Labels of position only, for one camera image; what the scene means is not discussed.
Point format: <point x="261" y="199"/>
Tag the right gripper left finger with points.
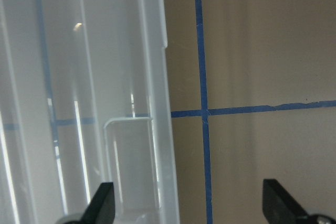
<point x="101" y="209"/>

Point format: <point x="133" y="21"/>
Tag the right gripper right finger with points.
<point x="279" y="207"/>

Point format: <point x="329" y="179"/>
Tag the clear plastic box lid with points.
<point x="84" y="100"/>

